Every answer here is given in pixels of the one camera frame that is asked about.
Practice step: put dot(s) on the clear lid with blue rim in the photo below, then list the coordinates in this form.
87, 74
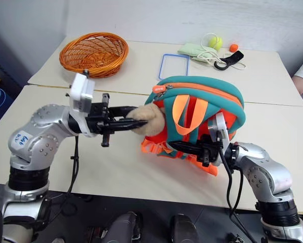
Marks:
174, 66

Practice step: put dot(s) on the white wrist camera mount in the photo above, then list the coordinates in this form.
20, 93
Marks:
219, 126
81, 95

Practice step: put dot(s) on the small orange ball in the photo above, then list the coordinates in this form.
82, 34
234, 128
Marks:
233, 47

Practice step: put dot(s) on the beige plush backpack pendant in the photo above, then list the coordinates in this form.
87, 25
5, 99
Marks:
147, 117

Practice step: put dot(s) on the yellow-green tennis ball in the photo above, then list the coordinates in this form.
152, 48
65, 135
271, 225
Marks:
215, 42

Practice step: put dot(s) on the light green cloth pouch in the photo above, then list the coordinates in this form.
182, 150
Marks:
195, 50

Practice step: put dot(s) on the black plastic hook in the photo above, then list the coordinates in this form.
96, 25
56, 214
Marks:
229, 60

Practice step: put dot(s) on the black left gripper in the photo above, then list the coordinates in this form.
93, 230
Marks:
98, 118

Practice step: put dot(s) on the orange wicker basket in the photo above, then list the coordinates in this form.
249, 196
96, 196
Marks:
94, 54

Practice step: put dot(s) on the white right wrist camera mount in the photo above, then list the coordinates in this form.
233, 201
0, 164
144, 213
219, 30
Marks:
219, 126

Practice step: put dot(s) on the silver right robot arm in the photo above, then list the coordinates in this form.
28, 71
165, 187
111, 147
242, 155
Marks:
265, 174

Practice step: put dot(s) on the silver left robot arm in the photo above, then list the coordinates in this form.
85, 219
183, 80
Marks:
37, 141

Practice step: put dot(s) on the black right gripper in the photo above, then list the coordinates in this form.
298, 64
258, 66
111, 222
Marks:
209, 151

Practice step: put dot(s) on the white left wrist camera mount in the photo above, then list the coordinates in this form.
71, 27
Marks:
81, 95

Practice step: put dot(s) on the dark rounded shape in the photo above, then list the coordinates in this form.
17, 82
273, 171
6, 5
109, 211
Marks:
183, 229
124, 227

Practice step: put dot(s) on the orange and teal backpack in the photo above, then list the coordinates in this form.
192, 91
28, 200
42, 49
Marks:
199, 106

